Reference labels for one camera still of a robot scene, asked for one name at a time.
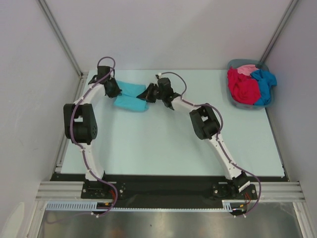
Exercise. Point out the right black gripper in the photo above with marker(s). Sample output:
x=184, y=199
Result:
x=151, y=92

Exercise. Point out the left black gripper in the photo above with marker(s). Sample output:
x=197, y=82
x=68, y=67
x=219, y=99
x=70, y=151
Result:
x=116, y=92

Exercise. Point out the teal t-shirt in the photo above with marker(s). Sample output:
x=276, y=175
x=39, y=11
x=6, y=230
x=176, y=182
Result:
x=128, y=98

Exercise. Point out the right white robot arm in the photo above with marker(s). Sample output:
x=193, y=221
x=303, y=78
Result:
x=207, y=125

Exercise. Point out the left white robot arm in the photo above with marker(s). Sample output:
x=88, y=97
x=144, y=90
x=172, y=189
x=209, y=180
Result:
x=81, y=128

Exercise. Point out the grey plastic basket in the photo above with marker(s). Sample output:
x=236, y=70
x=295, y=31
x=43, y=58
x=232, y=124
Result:
x=235, y=63

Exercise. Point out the red t-shirt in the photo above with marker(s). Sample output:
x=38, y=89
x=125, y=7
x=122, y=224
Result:
x=243, y=89

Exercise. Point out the pink t-shirt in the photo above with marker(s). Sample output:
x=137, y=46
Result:
x=247, y=69

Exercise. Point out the blue t-shirt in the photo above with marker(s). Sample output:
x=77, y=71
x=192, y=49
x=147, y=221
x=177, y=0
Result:
x=266, y=81

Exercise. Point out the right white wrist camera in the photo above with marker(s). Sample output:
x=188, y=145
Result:
x=159, y=76

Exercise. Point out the left aluminium corner post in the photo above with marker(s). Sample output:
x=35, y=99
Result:
x=48, y=14

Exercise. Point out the aluminium corner post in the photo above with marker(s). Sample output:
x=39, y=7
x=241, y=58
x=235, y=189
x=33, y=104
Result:
x=48, y=14
x=290, y=10

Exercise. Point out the right aluminium corner post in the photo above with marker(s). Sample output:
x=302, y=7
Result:
x=290, y=10

